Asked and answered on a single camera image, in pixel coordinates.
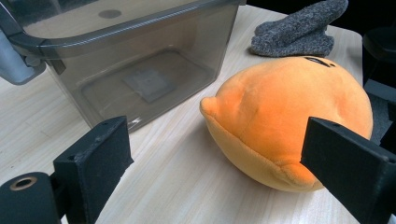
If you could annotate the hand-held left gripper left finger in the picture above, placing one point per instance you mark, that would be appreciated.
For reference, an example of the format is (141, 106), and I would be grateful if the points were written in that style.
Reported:
(93, 168)

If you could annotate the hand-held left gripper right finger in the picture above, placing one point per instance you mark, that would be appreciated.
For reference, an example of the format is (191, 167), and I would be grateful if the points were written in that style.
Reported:
(351, 168)

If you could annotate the orange plush toy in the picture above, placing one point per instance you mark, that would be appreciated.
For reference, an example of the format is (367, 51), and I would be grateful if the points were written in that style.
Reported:
(289, 115)

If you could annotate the clear grey storage box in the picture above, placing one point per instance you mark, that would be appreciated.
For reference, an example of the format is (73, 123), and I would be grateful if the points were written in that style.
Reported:
(124, 62)

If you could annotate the grey fluffy cloth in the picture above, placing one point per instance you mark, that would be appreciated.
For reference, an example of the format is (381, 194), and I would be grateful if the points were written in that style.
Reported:
(295, 34)

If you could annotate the black chair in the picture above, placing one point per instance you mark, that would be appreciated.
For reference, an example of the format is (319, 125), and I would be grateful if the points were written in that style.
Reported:
(381, 43)

